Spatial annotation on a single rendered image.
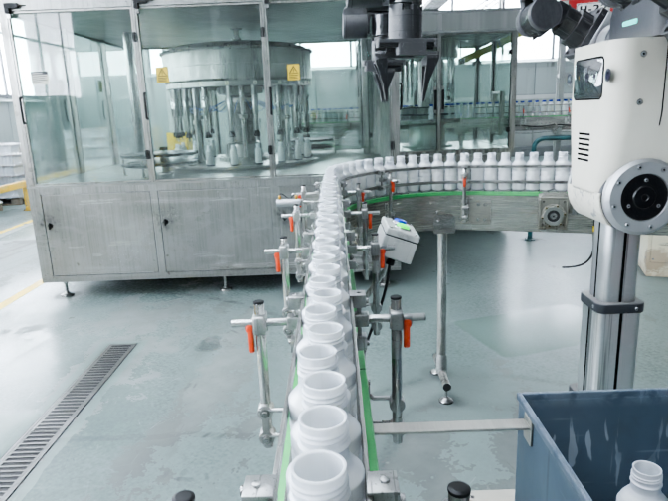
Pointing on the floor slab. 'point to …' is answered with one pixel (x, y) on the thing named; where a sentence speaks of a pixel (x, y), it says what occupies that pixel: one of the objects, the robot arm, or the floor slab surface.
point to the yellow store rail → (16, 189)
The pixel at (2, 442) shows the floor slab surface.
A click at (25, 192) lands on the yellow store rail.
